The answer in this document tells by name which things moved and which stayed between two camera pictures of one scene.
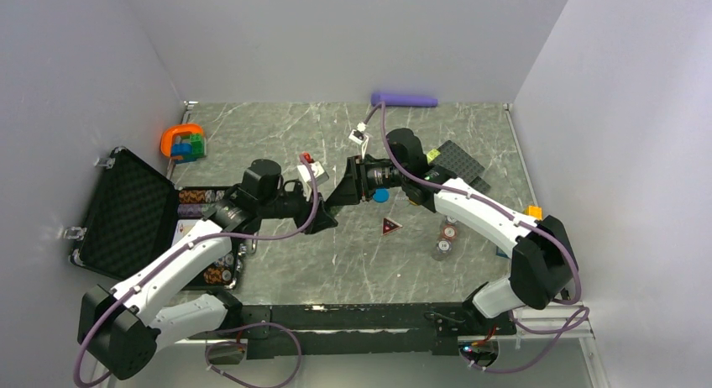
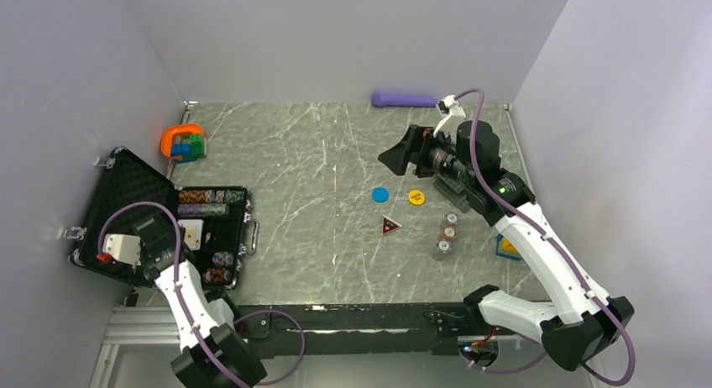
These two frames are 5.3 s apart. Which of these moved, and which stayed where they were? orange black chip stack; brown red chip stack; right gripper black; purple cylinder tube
Moved: right gripper black
Stayed: purple cylinder tube; orange black chip stack; brown red chip stack
